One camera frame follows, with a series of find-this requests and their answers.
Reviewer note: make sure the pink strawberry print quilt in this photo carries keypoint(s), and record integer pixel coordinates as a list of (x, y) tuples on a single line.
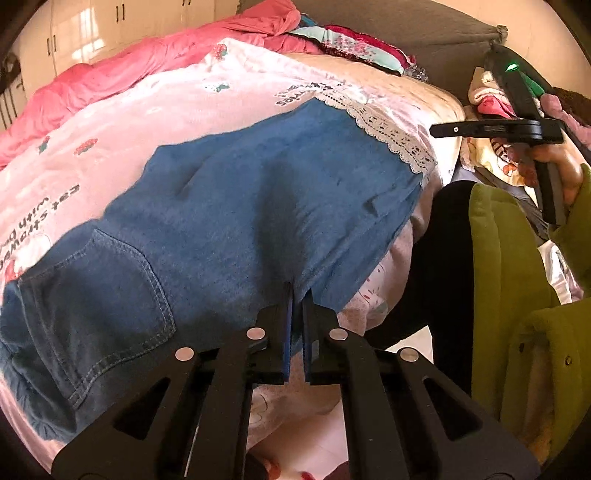
[(71, 175)]

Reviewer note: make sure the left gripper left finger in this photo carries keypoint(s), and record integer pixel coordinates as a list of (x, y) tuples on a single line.
[(189, 418)]

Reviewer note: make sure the olive green jacket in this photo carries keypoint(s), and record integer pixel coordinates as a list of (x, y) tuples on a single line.
[(531, 353)]

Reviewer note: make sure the person right hand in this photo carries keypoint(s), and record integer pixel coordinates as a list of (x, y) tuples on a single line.
[(565, 157)]

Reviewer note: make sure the grey upholstered headboard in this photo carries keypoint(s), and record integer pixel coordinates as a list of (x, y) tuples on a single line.
[(448, 43)]

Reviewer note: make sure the hanging bags on rack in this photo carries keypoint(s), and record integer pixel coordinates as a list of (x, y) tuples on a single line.
[(13, 96)]

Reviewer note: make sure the beige bed sheet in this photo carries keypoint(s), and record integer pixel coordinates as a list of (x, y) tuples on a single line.
[(415, 105)]

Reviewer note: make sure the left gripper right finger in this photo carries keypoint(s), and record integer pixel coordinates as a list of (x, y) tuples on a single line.
[(404, 418)]

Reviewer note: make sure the blue denim pants lace hem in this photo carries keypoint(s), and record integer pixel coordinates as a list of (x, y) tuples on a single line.
[(203, 240)]

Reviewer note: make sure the white wardrobe with handles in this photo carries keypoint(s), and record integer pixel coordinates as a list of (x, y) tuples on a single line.
[(63, 33)]

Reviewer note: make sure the hot pink comforter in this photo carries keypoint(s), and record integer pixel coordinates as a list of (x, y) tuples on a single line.
[(267, 25)]

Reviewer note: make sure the floral teal red pillow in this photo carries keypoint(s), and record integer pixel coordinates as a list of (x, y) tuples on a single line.
[(357, 46)]

